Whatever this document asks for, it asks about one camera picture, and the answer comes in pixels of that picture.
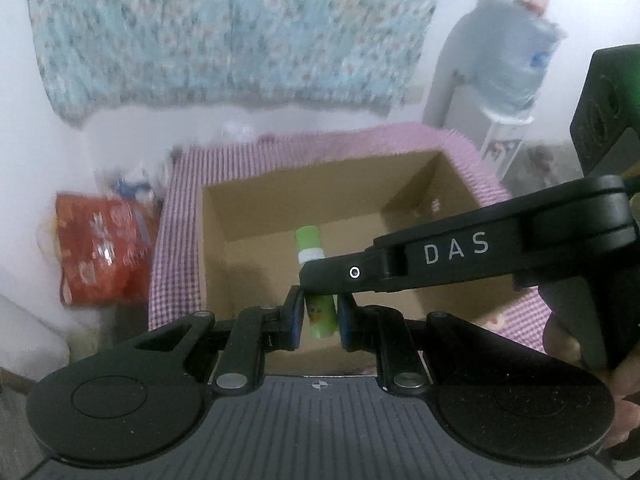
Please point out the floral teal curtain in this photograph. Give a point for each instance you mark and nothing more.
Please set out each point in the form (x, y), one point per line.
(102, 54)

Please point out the red gift bag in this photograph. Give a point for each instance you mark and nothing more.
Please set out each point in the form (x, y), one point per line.
(105, 248)

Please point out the white water dispenser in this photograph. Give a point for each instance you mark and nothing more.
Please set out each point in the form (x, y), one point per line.
(504, 138)

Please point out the purple checkered tablecloth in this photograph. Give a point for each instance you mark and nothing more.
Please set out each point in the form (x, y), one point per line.
(175, 290)

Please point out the blue water jug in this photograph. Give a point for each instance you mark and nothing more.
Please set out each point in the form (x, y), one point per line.
(517, 43)

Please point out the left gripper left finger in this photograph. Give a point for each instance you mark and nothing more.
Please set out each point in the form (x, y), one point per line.
(293, 318)

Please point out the person's right hand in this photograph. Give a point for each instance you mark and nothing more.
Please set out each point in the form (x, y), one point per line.
(623, 382)

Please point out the blue white plastic bag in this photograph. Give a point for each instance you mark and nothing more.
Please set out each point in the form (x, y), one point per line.
(141, 183)

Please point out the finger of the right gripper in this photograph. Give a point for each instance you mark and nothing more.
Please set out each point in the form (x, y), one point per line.
(466, 247)

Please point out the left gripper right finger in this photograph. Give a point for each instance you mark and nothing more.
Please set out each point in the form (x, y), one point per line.
(346, 318)

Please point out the brown cardboard box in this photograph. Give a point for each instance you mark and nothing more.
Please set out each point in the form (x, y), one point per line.
(248, 256)

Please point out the green lip balm tube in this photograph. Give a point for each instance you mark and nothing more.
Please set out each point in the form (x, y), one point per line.
(320, 307)

